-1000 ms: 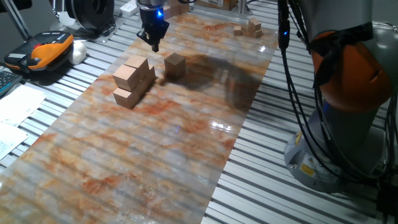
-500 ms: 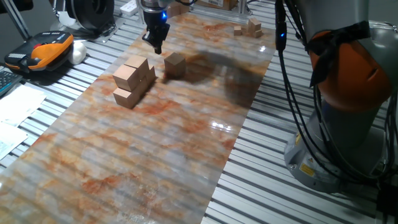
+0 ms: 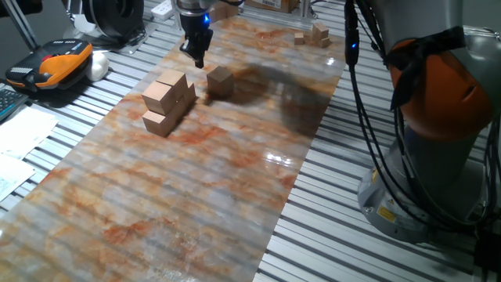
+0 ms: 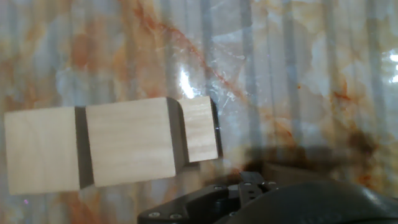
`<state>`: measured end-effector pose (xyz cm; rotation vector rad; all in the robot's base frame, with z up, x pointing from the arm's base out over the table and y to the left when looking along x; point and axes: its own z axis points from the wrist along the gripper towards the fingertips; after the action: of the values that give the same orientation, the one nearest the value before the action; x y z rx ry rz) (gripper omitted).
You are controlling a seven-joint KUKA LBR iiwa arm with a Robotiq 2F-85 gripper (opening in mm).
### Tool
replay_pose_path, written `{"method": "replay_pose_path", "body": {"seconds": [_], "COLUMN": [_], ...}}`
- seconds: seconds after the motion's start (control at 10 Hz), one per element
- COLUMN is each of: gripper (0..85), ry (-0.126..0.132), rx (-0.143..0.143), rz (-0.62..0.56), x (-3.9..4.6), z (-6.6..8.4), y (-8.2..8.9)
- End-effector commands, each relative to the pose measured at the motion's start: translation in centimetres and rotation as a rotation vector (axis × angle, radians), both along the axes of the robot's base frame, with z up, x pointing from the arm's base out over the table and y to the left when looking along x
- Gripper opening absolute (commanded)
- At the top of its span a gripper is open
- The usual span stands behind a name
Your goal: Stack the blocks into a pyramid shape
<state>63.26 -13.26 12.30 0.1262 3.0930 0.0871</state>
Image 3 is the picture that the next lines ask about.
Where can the black keyboard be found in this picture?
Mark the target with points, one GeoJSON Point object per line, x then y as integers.
{"type": "Point", "coordinates": [9, 102]}

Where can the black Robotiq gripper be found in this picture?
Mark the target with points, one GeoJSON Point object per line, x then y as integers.
{"type": "Point", "coordinates": [195, 29]}

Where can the thin metal tripod leg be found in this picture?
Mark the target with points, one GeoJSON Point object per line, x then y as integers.
{"type": "Point", "coordinates": [70, 11]}

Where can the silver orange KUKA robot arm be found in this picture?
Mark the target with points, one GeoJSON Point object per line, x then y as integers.
{"type": "Point", "coordinates": [430, 31]}

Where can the brown cardboard box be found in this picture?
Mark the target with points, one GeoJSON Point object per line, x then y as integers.
{"type": "Point", "coordinates": [270, 4]}

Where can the orange black teach pendant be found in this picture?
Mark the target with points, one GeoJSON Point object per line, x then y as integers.
{"type": "Point", "coordinates": [58, 64]}

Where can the white rounded object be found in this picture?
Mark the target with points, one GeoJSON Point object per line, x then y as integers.
{"type": "Point", "coordinates": [98, 66]}

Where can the orange grey marble mat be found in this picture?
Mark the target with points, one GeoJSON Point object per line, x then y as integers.
{"type": "Point", "coordinates": [195, 215]}

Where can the aluminium frame post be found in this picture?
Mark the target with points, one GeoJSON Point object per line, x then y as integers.
{"type": "Point", "coordinates": [177, 21]}
{"type": "Point", "coordinates": [306, 8]}

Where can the black round machine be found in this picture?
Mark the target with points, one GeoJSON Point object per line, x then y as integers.
{"type": "Point", "coordinates": [113, 15]}

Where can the grey metal stand bar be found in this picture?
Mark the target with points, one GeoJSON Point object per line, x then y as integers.
{"type": "Point", "coordinates": [21, 25]}

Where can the black sleeved forearm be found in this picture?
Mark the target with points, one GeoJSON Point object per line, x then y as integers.
{"type": "Point", "coordinates": [19, 6]}

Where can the white paper sheet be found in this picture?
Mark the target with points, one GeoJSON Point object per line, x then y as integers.
{"type": "Point", "coordinates": [23, 131]}
{"type": "Point", "coordinates": [11, 174]}

